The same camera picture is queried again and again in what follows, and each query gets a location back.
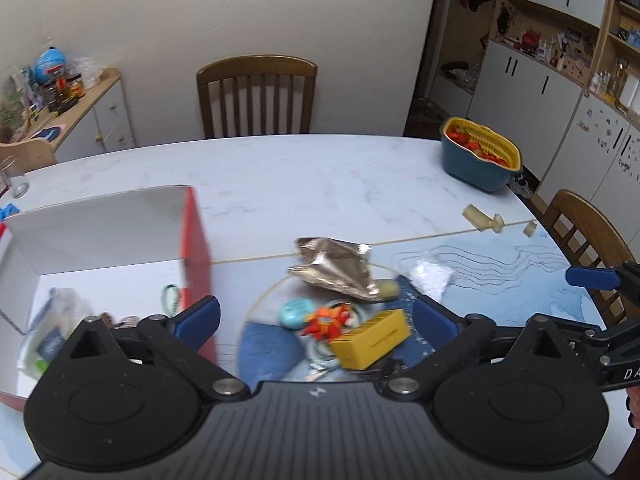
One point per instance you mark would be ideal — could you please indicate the beige bottle cap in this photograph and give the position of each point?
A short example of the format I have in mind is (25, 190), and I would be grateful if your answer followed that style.
(529, 229)

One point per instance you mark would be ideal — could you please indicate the blue globe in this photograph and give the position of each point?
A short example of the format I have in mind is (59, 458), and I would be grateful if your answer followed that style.
(50, 62)

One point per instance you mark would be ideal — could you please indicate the beige small bottle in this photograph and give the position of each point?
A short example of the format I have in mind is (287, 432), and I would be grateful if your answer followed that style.
(482, 219)

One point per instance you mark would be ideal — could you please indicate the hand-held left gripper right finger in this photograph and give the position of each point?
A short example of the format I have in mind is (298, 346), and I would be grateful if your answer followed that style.
(431, 318)

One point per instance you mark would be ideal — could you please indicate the gold foil packet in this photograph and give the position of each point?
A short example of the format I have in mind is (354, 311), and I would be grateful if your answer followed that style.
(335, 270)

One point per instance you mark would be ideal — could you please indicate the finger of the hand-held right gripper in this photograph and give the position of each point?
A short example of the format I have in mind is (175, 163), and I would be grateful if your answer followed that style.
(597, 340)
(590, 278)

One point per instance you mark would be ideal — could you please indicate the yellow small box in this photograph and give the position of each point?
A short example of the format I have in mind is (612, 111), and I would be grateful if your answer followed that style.
(372, 337)

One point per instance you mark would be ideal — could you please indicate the white sneakers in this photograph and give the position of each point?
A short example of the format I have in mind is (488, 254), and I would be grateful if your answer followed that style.
(522, 185)

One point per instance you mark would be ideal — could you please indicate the person's right hand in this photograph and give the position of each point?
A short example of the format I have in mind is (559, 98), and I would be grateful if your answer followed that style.
(634, 407)

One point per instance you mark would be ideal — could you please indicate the round blue pad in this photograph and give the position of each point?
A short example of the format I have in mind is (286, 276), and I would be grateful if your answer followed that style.
(47, 133)

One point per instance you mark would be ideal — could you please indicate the white wall cabinet unit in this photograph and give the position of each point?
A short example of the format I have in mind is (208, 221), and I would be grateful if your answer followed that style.
(565, 85)

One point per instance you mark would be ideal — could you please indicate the clear plastic bag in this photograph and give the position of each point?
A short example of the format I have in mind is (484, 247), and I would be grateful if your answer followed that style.
(52, 330)

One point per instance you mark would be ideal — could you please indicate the dark jar with orange label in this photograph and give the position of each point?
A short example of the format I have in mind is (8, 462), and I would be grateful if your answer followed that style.
(75, 86)

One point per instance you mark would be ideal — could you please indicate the crumpled white tissue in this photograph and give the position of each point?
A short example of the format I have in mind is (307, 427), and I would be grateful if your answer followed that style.
(430, 276)

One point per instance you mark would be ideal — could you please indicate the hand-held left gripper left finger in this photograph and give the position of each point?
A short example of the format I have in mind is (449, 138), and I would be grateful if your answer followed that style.
(197, 322)

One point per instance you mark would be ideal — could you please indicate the white sideboard with wooden top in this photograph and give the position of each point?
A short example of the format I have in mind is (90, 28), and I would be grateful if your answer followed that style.
(95, 115)

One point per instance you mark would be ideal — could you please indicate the dark wooden dining chair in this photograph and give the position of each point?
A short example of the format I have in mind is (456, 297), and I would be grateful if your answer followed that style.
(257, 95)
(585, 245)

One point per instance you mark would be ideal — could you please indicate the red teapot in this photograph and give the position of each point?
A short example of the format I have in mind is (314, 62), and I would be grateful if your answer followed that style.
(531, 37)

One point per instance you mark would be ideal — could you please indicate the orange toy figure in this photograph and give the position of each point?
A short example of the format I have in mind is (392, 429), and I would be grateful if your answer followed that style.
(327, 322)

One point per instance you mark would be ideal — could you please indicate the light wooden chair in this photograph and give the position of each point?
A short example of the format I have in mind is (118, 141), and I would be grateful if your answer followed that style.
(27, 152)

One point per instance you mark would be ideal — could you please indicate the red and white cardboard box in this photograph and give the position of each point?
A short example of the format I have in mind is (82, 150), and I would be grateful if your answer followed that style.
(100, 235)

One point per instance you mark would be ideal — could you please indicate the turquoise stone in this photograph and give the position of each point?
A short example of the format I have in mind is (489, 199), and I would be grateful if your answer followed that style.
(295, 313)

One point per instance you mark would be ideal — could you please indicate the drinking glass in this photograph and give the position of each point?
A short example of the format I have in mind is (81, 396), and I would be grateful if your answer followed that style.
(15, 177)

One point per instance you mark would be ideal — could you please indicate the blue basket with yellow strainer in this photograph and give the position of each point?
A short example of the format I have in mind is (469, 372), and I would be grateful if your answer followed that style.
(477, 162)

